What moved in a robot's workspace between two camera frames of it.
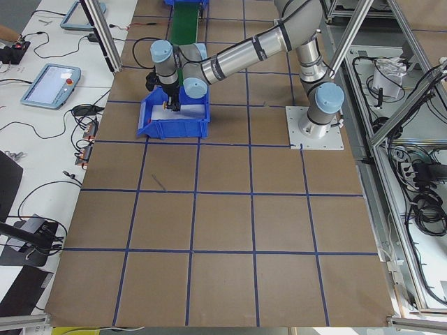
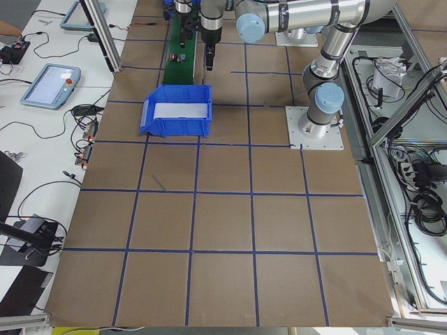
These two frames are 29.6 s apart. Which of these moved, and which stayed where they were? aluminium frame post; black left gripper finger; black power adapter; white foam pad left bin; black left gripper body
Moved: black left gripper finger; black left gripper body
Stayed: aluminium frame post; white foam pad left bin; black power adapter
